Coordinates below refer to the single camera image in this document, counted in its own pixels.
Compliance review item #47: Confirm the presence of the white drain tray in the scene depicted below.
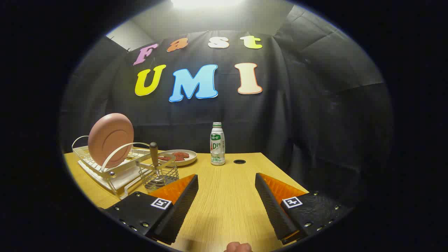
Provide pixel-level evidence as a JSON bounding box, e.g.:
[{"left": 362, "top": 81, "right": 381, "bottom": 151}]
[{"left": 78, "top": 159, "right": 147, "bottom": 192}]

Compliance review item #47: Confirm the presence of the wooden-handled metal spoon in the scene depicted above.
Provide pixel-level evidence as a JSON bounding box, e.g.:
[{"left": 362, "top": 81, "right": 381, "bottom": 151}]
[{"left": 145, "top": 142, "right": 168, "bottom": 186}]

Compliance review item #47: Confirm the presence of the metal wire basket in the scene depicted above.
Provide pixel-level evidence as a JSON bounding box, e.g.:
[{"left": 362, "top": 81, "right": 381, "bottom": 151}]
[{"left": 136, "top": 156, "right": 180, "bottom": 192}]

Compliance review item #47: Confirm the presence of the white plate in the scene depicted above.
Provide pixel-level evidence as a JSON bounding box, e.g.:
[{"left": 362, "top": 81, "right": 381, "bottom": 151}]
[{"left": 157, "top": 149, "right": 197, "bottom": 167}]

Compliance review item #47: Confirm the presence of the white green-label drink bottle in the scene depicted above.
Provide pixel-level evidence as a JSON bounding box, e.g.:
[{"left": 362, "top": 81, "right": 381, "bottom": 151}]
[{"left": 210, "top": 122, "right": 226, "bottom": 166}]

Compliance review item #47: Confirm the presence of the white wire dish rack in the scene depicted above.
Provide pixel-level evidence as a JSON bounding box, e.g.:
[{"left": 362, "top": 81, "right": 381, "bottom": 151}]
[{"left": 72, "top": 135, "right": 165, "bottom": 200}]

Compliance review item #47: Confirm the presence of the pink plate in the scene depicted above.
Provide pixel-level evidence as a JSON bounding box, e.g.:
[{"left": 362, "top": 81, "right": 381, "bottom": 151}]
[{"left": 88, "top": 113, "right": 134, "bottom": 168}]

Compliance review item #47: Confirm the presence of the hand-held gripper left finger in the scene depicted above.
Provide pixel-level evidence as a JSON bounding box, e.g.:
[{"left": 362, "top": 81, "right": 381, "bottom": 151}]
[{"left": 101, "top": 174, "right": 199, "bottom": 245}]

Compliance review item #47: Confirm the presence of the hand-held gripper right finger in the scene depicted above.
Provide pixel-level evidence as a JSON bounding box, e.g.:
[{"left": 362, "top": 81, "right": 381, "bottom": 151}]
[{"left": 255, "top": 173, "right": 354, "bottom": 245}]

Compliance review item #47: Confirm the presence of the ceiling light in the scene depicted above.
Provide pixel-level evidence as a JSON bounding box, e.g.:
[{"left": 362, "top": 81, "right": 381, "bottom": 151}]
[{"left": 170, "top": 0, "right": 245, "bottom": 10}]

